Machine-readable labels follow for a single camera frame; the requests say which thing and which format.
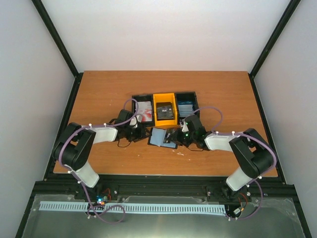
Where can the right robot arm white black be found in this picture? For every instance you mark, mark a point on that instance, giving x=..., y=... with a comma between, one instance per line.
x=254, y=156

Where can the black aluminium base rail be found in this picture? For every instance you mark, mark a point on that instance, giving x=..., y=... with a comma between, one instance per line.
x=197, y=187

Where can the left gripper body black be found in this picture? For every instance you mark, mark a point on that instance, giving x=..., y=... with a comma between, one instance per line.
x=132, y=135

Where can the light blue cable duct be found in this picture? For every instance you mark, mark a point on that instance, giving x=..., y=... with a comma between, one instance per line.
x=136, y=208

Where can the red white card stack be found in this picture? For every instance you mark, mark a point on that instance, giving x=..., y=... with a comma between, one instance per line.
x=145, y=110

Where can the left black frame post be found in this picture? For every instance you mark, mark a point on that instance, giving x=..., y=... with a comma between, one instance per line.
x=39, y=6

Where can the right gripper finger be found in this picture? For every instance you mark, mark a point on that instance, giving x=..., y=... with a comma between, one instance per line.
x=177, y=132
x=178, y=140

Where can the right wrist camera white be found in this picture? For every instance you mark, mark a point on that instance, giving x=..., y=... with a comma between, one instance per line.
x=184, y=126

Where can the right black frame post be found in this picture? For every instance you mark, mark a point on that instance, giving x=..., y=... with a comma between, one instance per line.
x=283, y=21

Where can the black frame post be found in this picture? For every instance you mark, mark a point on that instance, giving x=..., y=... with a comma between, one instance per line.
x=39, y=6
x=283, y=21

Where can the blue card stack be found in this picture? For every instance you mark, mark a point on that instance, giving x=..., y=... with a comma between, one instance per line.
x=185, y=108

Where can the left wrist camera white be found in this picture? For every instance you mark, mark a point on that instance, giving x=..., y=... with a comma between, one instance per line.
x=136, y=121

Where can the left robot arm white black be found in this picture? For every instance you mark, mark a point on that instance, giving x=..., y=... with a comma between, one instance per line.
x=73, y=147

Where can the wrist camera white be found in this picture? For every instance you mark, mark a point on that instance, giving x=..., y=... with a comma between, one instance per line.
x=136, y=121
x=184, y=126

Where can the dark card stack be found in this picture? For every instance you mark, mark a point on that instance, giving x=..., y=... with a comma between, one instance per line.
x=164, y=111

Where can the black leather card holder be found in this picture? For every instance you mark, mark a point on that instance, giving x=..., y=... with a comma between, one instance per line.
x=157, y=138

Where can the yellow bin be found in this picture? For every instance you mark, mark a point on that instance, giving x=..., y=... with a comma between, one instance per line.
x=165, y=97

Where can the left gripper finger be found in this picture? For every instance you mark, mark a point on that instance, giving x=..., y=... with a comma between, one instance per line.
x=144, y=131
x=141, y=138

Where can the black bin left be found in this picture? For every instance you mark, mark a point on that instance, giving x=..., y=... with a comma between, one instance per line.
x=142, y=98

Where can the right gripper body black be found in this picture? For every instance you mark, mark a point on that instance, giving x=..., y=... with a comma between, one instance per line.
x=188, y=139

